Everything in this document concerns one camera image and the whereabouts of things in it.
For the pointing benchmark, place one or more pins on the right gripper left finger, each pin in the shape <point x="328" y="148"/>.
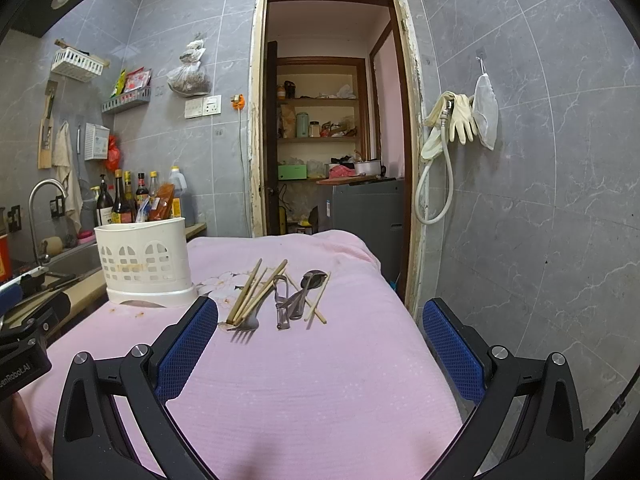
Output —
<point x="90" y="439"/>

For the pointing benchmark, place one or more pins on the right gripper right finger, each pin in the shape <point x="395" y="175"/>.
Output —
<point x="548" y="440"/>

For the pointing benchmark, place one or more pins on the white plastic utensil holder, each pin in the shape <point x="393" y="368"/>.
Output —
<point x="146" y="263"/>

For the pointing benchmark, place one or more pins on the steel spoon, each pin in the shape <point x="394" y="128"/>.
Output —
<point x="311" y="280"/>

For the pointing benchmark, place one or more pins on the steel fork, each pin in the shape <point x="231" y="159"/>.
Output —
<point x="243" y="333"/>

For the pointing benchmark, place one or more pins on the steel kitchen sink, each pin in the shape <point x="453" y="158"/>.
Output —
<point x="79" y="261"/>

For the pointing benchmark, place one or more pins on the dark vinegar bottle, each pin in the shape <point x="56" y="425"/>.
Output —
<point x="121" y="211"/>

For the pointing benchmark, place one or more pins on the dark soy sauce bottle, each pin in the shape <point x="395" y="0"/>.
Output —
<point x="104" y="204"/>

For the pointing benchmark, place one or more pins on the hanging towel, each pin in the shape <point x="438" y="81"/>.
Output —
<point x="62" y="163"/>

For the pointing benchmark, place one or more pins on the pink floral table cloth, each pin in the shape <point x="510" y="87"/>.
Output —
<point x="358" y="398"/>

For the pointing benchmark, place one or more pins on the orange snack bag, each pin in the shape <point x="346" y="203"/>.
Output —
<point x="161" y="202"/>

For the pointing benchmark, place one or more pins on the red plastic bag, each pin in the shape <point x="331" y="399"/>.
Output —
<point x="114" y="155"/>

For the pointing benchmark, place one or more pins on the large oil jug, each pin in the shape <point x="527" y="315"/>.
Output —
<point x="181" y="205"/>

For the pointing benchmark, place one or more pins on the grey cabinet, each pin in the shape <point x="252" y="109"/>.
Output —
<point x="373" y="211"/>

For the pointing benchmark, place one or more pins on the rubber gloves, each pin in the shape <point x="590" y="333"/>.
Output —
<point x="460" y="124"/>

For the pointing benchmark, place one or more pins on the hanging mesh bag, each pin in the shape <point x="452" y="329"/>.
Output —
<point x="485" y="108"/>

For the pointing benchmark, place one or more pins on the hanging plastic bag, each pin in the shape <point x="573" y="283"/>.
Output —
<point x="190" y="77"/>

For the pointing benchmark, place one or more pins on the green box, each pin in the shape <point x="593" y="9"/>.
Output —
<point x="295" y="172"/>

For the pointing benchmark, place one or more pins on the wooden spatula on wall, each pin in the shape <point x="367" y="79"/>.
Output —
<point x="44" y="156"/>

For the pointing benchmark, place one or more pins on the white wall box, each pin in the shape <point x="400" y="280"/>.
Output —
<point x="96" y="141"/>

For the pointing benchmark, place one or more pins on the grey wall shelf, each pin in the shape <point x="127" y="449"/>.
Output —
<point x="127" y="100"/>

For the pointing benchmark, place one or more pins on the white wall basket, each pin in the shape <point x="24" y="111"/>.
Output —
<point x="76" y="64"/>

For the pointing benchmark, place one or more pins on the white wall socket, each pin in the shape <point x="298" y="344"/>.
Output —
<point x="202" y="106"/>

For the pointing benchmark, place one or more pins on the orange wall hook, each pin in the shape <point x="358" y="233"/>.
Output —
<point x="238" y="101"/>

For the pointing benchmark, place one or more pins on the wooden wall shelf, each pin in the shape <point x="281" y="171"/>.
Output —
<point x="323" y="113"/>

